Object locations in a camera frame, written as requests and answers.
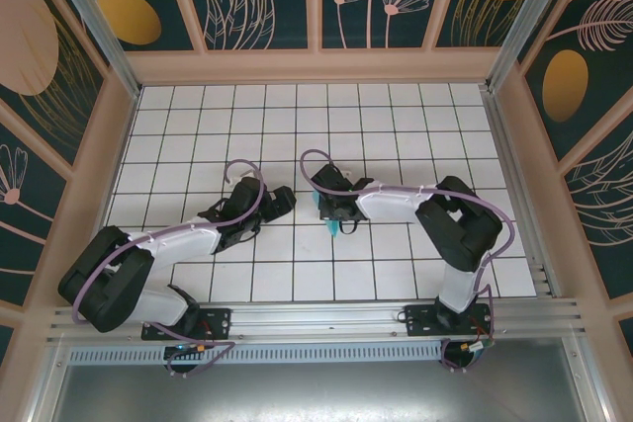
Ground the light blue cloth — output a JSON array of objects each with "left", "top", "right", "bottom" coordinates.
[{"left": 313, "top": 192, "right": 343, "bottom": 239}]

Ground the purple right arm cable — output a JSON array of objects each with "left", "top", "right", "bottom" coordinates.
[{"left": 299, "top": 148, "right": 518, "bottom": 374}]

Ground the aluminium frame post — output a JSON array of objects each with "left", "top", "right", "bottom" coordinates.
[
  {"left": 40, "top": 0, "right": 143, "bottom": 100},
  {"left": 484, "top": 0, "right": 580, "bottom": 93}
]

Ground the slotted grey cable duct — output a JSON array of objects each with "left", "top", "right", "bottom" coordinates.
[{"left": 66, "top": 344, "right": 446, "bottom": 365}]

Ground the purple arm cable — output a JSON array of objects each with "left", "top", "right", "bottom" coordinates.
[
  {"left": 299, "top": 148, "right": 518, "bottom": 374},
  {"left": 71, "top": 158, "right": 266, "bottom": 380}
]

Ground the grey metal panel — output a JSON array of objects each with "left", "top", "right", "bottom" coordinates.
[{"left": 27, "top": 337, "right": 612, "bottom": 422}]

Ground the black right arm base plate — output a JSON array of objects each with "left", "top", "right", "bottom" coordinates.
[{"left": 404, "top": 303, "right": 495, "bottom": 339}]

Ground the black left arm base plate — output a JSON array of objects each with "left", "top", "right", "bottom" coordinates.
[{"left": 141, "top": 306, "right": 232, "bottom": 342}]

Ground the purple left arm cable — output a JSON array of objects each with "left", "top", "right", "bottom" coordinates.
[{"left": 71, "top": 158, "right": 266, "bottom": 380}]

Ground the aluminium mounting rail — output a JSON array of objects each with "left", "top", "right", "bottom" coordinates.
[{"left": 46, "top": 296, "right": 588, "bottom": 345}]

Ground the aluminium side rail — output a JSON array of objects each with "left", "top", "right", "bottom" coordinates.
[{"left": 480, "top": 87, "right": 565, "bottom": 298}]

